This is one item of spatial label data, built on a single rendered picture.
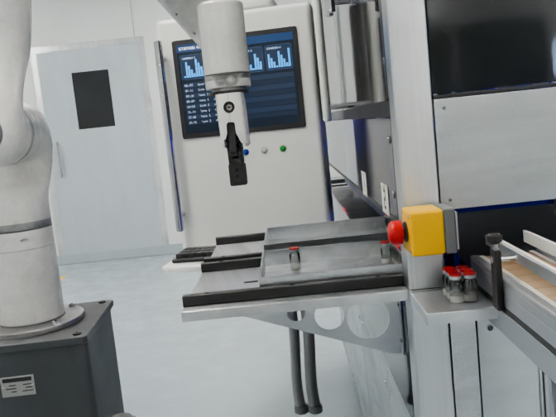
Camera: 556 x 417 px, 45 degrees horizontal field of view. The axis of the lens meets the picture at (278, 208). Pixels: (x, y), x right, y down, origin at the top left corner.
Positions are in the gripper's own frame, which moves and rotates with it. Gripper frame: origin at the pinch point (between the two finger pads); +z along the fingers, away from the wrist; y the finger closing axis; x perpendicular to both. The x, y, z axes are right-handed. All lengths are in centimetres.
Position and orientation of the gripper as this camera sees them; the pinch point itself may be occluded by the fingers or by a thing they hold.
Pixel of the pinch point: (237, 174)
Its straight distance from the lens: 127.1
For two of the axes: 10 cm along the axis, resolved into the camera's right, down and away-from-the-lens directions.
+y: 0.1, -1.3, 9.9
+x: -9.9, 1.0, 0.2
